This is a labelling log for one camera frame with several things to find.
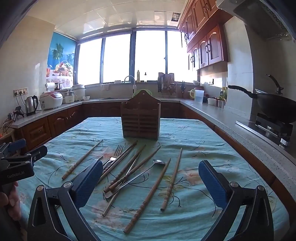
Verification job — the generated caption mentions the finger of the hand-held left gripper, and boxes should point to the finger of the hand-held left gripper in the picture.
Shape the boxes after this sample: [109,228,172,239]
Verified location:
[7,146,48,162]
[0,138,27,158]

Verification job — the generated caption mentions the range hood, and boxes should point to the range hood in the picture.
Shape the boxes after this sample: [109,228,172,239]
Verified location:
[217,0,296,41]

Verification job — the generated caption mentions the steel chopstick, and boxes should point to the steel chopstick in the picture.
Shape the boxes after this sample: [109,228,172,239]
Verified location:
[102,152,141,217]

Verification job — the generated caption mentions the gas stove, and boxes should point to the gas stove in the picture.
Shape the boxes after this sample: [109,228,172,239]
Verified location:
[236,113,294,147]

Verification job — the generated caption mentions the utensil drying rack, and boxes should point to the utensil drying rack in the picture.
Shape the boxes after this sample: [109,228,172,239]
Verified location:
[158,72,177,98]

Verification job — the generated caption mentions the green colander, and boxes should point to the green colander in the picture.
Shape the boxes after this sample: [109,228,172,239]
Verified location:
[132,89,153,98]

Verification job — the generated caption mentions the kitchen faucet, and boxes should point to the kitchen faucet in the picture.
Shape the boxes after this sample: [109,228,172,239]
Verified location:
[124,75,137,98]

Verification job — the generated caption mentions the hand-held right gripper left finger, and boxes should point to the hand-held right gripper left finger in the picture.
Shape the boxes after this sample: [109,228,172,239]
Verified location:
[27,159,103,241]

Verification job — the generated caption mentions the grey kitchen countertop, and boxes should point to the grey kitchen countertop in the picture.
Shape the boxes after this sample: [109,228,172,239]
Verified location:
[10,97,296,186]

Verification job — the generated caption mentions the large white cooker pot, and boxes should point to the large white cooker pot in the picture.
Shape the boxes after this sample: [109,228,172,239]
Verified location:
[72,84,86,101]

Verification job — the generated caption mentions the person's left hand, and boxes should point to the person's left hand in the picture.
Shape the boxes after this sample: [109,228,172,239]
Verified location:
[0,181,21,222]

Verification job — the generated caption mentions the wooden upper cabinets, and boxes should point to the wooden upper cabinets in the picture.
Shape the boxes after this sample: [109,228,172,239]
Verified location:
[178,0,233,71]

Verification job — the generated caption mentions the white and red rice cooker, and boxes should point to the white and red rice cooker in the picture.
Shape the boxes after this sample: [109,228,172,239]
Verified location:
[39,91,63,110]

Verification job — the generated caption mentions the black wok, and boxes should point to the black wok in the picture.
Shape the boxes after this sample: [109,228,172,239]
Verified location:
[228,74,296,123]

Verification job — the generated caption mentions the tropical wall poster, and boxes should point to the tropical wall poster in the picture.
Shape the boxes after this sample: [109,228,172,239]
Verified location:
[46,32,77,84]

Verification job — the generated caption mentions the steel fork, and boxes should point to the steel fork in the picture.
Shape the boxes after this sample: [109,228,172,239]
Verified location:
[102,145,124,169]

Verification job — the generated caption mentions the clear pitcher with green handle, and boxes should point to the clear pitcher with green handle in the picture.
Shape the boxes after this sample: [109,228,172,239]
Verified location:
[190,89,205,103]

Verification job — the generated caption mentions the steel electric kettle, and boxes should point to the steel electric kettle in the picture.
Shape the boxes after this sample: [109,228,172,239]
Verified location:
[25,95,38,116]

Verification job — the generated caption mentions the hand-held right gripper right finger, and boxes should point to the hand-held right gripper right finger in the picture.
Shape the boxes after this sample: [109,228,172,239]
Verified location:
[198,160,274,241]

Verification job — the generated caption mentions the wooden chopstick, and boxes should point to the wooden chopstick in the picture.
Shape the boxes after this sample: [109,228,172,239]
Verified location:
[109,146,161,189]
[62,139,103,181]
[104,144,146,193]
[123,158,171,234]
[160,148,183,211]
[99,140,138,183]

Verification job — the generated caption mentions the long-handled steel spoon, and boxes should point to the long-handled steel spoon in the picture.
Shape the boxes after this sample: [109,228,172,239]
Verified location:
[104,159,166,199]

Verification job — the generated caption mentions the kitchen window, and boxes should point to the kitchen window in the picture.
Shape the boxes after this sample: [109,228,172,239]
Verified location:
[77,30,197,85]

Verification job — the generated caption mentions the teal floral tablecloth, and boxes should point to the teal floral tablecloth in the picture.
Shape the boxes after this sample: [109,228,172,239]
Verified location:
[14,117,290,241]

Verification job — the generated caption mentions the white seasoning container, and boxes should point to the white seasoning container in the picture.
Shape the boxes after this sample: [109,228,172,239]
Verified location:
[207,97,226,108]

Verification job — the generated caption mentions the wooden utensil holder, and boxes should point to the wooden utensil holder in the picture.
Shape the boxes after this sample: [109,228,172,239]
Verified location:
[121,90,161,141]

